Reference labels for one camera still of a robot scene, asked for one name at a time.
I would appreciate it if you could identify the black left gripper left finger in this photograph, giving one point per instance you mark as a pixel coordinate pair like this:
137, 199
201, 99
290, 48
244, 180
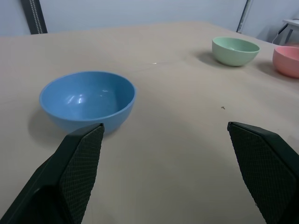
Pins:
70, 172

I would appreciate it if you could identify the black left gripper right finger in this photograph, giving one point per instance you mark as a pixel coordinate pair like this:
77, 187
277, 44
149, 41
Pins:
266, 168

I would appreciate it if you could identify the blue bowl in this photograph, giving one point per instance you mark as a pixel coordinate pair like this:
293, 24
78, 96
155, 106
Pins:
88, 98

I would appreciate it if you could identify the red bowl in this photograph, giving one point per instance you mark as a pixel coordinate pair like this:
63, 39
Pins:
286, 60

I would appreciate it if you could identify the green bowl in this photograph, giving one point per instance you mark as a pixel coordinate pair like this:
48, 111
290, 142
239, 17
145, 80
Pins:
234, 51

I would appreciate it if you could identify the white side table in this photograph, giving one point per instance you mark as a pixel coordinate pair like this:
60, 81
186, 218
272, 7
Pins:
289, 30

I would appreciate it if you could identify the grey metal post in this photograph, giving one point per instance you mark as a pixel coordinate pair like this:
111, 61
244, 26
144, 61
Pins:
243, 16

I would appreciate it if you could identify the black perforated metal post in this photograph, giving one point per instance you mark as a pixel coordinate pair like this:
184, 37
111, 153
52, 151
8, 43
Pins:
35, 16

